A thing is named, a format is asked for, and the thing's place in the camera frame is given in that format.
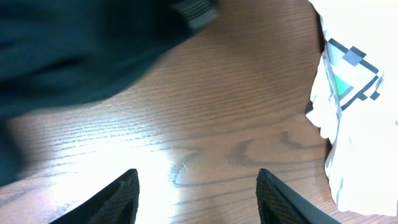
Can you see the black t-shirt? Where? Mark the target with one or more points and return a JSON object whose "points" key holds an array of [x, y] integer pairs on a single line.
{"points": [[58, 53]]}

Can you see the white clothes pile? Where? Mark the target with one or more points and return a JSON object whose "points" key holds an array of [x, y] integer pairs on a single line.
{"points": [[354, 99]]}

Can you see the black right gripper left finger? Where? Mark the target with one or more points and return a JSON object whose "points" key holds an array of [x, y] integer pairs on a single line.
{"points": [[117, 203]]}

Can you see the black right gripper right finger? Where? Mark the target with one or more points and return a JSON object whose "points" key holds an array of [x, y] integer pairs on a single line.
{"points": [[280, 204]]}

